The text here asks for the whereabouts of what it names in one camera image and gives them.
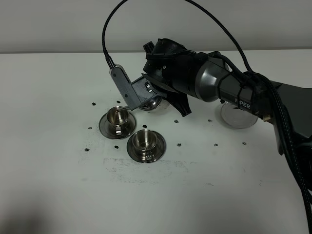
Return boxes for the rear steel saucer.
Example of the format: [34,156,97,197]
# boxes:
[99,112,137,140]

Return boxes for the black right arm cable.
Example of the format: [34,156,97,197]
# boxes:
[101,0,312,234]

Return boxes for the rear steel teacup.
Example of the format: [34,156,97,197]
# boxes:
[106,106,129,136]

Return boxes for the steel saucer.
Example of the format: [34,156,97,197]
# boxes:
[99,112,137,140]
[127,131,166,163]

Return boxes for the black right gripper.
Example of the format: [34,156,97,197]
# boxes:
[143,39,209,117]

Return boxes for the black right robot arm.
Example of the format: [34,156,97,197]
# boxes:
[143,39,312,157]

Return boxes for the front steel teacup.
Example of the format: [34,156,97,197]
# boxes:
[131,129,158,161]

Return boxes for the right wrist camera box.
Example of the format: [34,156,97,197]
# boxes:
[110,64,161,110]

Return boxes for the stainless steel teapot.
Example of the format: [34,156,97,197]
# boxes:
[116,94,171,115]

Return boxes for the front steel saucer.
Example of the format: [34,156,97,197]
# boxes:
[127,131,166,163]

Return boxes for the steel teacup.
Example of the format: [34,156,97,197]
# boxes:
[131,129,158,161]
[106,106,129,136]

